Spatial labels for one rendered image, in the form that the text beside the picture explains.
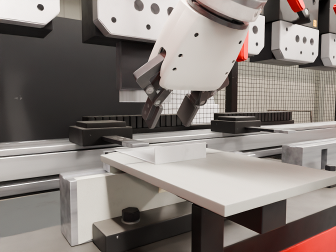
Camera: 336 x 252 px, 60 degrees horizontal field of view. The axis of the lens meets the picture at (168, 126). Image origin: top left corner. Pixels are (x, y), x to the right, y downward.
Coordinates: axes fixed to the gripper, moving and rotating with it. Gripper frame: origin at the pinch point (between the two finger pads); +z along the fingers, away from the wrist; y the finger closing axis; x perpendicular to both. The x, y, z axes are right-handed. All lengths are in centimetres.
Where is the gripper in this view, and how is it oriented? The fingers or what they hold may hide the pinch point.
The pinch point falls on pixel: (169, 112)
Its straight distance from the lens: 41.9
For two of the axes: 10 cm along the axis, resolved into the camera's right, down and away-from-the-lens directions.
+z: -3.6, 7.2, 5.9
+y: -8.3, 0.4, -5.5
